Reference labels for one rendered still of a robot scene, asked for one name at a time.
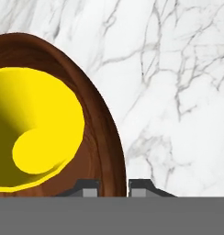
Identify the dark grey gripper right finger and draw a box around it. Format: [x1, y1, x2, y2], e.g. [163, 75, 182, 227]
[129, 178, 177, 198]

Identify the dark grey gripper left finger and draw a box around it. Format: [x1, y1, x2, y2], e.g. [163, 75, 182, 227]
[55, 179, 100, 198]

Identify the brown wooden bowl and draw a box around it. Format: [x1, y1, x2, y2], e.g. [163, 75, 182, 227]
[0, 32, 128, 198]

